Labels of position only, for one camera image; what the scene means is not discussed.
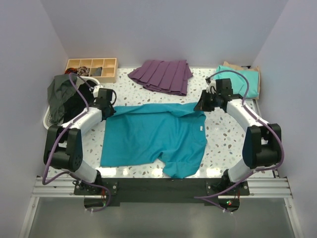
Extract red black fabric roll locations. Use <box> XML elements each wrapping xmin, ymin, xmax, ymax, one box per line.
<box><xmin>65</xmin><ymin>67</ymin><xmax>77</xmax><ymax>74</ymax></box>

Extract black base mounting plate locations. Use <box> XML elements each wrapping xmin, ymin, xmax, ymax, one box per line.
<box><xmin>72</xmin><ymin>178</ymin><xmax>250</xmax><ymax>207</ymax></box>

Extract mint green folded shirt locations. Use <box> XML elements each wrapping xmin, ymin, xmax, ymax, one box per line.
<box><xmin>213</xmin><ymin>65</ymin><xmax>260</xmax><ymax>99</ymax></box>

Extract black garment in basket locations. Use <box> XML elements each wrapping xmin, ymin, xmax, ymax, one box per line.
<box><xmin>63</xmin><ymin>83</ymin><xmax>94</xmax><ymax>123</ymax></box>

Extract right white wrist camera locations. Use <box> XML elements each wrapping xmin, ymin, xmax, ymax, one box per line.
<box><xmin>206</xmin><ymin>77</ymin><xmax>216</xmax><ymax>94</ymax></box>

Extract patterned brown fabric roll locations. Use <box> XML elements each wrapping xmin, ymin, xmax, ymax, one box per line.
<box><xmin>77</xmin><ymin>66</ymin><xmax>90</xmax><ymax>76</ymax></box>

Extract wooden compartment organizer box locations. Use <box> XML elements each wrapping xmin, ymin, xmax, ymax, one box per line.
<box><xmin>65</xmin><ymin>58</ymin><xmax>118</xmax><ymax>83</ymax></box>

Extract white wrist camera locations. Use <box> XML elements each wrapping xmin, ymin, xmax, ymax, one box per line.
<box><xmin>206</xmin><ymin>77</ymin><xmax>216</xmax><ymax>94</ymax></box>
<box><xmin>92</xmin><ymin>84</ymin><xmax>104</xmax><ymax>98</ymax></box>

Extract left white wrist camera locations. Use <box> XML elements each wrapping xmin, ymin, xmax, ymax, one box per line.
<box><xmin>92</xmin><ymin>84</ymin><xmax>104</xmax><ymax>98</ymax></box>

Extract dark green garment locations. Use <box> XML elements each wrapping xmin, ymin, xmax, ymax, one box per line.
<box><xmin>47</xmin><ymin>74</ymin><xmax>77</xmax><ymax>124</ymax></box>

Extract white laundry basket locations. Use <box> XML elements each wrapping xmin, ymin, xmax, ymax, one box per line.
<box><xmin>43</xmin><ymin>76</ymin><xmax>100</xmax><ymax>130</ymax></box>

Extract dark grey fabric roll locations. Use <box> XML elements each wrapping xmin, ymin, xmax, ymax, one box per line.
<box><xmin>90</xmin><ymin>67</ymin><xmax>103</xmax><ymax>77</ymax></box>

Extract aluminium frame rail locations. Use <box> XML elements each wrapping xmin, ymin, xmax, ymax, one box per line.
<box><xmin>31</xmin><ymin>178</ymin><xmax>293</xmax><ymax>198</ymax></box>

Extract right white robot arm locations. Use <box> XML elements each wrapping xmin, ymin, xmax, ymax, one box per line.
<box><xmin>194</xmin><ymin>78</ymin><xmax>284</xmax><ymax>195</ymax></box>

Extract purple pleated skirt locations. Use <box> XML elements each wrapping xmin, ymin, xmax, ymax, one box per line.
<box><xmin>128</xmin><ymin>60</ymin><xmax>193</xmax><ymax>96</ymax></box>

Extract teal t shirt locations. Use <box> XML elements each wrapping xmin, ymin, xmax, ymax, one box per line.
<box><xmin>100</xmin><ymin>103</ymin><xmax>207</xmax><ymax>179</ymax></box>

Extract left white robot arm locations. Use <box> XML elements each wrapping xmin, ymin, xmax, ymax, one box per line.
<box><xmin>42</xmin><ymin>85</ymin><xmax>117</xmax><ymax>194</ymax></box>

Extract tan folded cloth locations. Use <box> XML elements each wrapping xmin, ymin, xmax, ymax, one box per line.
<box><xmin>217</xmin><ymin>61</ymin><xmax>261</xmax><ymax>99</ymax></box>

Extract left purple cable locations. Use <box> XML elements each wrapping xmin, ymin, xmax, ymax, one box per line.
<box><xmin>42</xmin><ymin>73</ymin><xmax>96</xmax><ymax>185</ymax></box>

